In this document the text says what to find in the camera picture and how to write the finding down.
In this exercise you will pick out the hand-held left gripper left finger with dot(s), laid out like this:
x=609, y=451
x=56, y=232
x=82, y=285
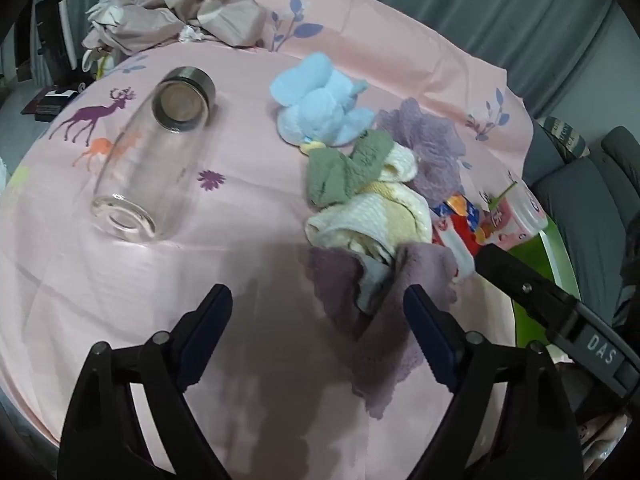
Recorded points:
x=205, y=345

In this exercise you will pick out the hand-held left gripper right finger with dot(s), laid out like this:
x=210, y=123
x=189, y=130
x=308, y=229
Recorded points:
x=435, y=345

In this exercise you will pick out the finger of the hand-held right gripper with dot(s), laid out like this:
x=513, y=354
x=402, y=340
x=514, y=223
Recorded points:
x=520, y=290

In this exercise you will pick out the green cardboard box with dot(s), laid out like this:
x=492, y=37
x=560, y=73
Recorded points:
x=560, y=255

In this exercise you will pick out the dusty purple towel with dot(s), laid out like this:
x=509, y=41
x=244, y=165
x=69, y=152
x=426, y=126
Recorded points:
x=370, y=340

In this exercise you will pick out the red and white knit sock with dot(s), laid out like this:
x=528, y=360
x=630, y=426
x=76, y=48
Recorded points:
x=455, y=240

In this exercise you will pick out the cream yellow towel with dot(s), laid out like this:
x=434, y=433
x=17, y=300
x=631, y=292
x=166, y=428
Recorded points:
x=370, y=215

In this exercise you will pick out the lavender mesh bath sponge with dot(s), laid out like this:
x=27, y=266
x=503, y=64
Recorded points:
x=430, y=140

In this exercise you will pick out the green towel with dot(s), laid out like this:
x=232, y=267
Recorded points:
x=330, y=175

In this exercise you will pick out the light blue cloth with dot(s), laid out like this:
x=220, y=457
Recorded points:
x=320, y=105

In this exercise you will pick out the pink printed plastic cup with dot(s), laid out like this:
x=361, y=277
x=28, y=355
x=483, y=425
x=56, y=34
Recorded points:
x=515, y=215

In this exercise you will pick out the grey sofa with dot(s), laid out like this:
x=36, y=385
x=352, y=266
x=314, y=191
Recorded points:
x=585, y=195

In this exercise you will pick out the patterned cushion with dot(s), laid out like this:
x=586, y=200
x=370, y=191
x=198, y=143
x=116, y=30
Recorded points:
x=567, y=135

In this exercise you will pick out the pink printed tablecloth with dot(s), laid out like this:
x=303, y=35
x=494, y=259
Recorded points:
x=250, y=185

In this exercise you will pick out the clear glass bottle metal lid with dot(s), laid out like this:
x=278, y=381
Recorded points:
x=135, y=175

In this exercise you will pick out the dark brown box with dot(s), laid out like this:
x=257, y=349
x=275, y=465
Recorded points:
x=52, y=102

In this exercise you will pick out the grey green curtain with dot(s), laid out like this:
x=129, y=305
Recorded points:
x=450, y=0

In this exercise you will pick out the crumpled beige bedsheet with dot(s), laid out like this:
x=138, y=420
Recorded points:
x=150, y=15

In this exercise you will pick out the black upright panel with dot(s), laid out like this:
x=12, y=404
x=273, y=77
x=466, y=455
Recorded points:
x=55, y=35

